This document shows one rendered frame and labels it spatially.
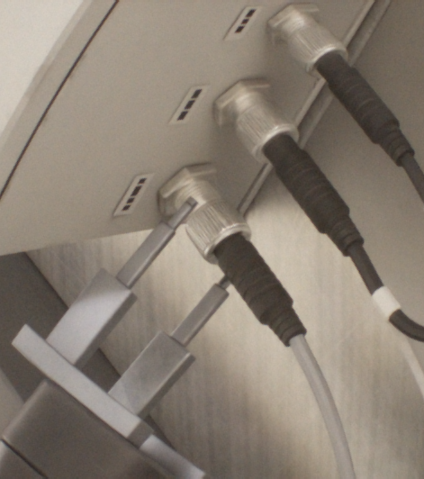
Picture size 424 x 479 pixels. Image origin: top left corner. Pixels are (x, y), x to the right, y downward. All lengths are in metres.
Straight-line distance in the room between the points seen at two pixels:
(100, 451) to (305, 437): 0.10
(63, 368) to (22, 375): 0.11
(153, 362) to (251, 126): 0.08
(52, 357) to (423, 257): 0.11
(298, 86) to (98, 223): 0.07
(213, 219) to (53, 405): 0.08
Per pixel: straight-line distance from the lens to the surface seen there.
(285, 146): 0.82
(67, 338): 0.82
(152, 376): 0.87
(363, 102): 0.79
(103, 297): 0.82
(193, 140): 0.84
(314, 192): 0.81
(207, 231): 0.84
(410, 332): 0.79
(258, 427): 0.90
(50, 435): 0.80
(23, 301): 0.95
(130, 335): 0.93
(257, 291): 0.83
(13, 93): 0.78
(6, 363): 0.92
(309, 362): 0.83
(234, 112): 0.83
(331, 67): 0.80
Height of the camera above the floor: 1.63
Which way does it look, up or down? 8 degrees down
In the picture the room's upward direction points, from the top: 3 degrees counter-clockwise
